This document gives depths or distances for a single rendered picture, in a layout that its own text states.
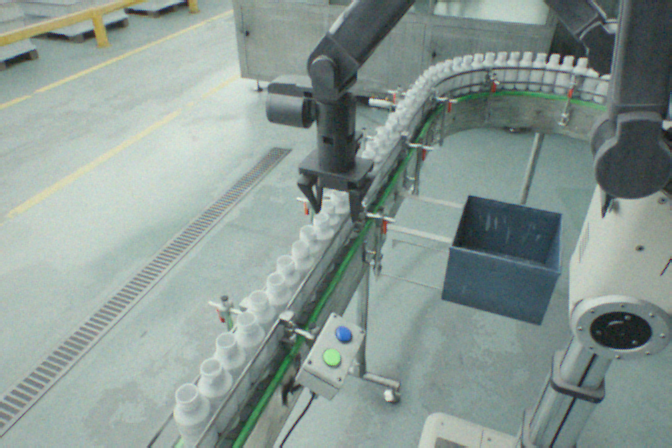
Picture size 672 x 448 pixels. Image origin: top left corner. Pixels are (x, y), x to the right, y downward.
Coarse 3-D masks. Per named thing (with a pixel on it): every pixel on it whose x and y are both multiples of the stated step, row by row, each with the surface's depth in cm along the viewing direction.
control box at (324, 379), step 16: (336, 320) 97; (320, 336) 93; (336, 336) 94; (352, 336) 95; (320, 352) 91; (352, 352) 93; (304, 368) 89; (320, 368) 88; (336, 368) 89; (304, 384) 92; (320, 384) 90; (336, 384) 88; (288, 400) 107; (288, 432) 107
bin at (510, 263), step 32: (480, 224) 170; (512, 224) 165; (544, 224) 161; (480, 256) 140; (512, 256) 172; (544, 256) 168; (448, 288) 152; (480, 288) 147; (512, 288) 143; (544, 288) 138
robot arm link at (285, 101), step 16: (320, 64) 60; (336, 64) 61; (288, 80) 68; (304, 80) 67; (320, 80) 62; (336, 80) 61; (352, 80) 67; (272, 96) 69; (288, 96) 68; (320, 96) 64; (336, 96) 63; (272, 112) 69; (288, 112) 68; (304, 128) 70
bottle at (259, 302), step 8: (256, 296) 98; (264, 296) 98; (256, 304) 95; (264, 304) 95; (256, 312) 96; (264, 312) 96; (272, 312) 98; (264, 320) 96; (272, 320) 98; (264, 328) 97; (272, 336) 100; (272, 344) 101; (272, 352) 102
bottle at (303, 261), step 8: (296, 248) 111; (304, 248) 111; (296, 256) 109; (304, 256) 109; (296, 264) 109; (304, 264) 109; (312, 264) 111; (304, 272) 110; (312, 280) 113; (304, 288) 113; (312, 288) 114; (304, 296) 114
